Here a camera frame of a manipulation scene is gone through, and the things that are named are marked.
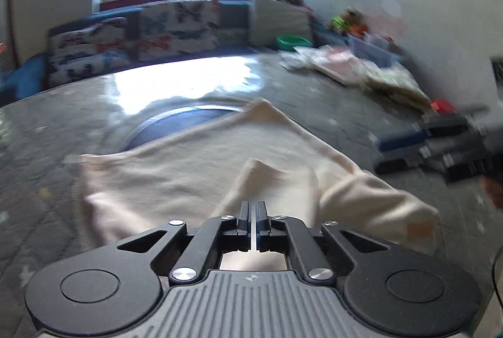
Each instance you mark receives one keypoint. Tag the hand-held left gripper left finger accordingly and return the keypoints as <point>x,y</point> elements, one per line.
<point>245,220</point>

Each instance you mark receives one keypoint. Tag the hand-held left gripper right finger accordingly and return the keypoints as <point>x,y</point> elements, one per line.
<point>261,220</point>

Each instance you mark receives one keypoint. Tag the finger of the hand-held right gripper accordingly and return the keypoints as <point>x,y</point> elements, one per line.
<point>397,163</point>
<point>401,139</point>

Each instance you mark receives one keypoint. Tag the cream long-sleeve garment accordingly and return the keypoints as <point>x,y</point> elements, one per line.
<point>196,173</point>

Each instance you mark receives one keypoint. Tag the small red object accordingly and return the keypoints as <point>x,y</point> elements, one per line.
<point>443,106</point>

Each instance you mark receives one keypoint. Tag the blue plastic box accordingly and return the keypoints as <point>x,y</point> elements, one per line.
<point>373,49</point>

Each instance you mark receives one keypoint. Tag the pink white plastic bag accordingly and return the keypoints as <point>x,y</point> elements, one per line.
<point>340,65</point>

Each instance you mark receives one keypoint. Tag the round black induction cooktop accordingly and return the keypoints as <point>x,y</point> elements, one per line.
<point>177,124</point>

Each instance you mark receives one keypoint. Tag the pile of colourful toys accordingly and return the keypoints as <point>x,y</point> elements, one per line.
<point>347,24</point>

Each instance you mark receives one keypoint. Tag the crumpled white plastic bag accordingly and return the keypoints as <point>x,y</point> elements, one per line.
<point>296,57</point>

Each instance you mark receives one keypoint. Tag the green bowl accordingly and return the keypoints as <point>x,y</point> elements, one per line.
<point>292,42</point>

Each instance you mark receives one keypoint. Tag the grey cushion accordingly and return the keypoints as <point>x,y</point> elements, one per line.
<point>279,22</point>

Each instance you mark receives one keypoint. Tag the blue sofa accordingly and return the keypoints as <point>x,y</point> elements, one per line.
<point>232,18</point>

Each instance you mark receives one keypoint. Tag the butterfly print cushion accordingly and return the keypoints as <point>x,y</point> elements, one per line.
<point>86,47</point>
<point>177,27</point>

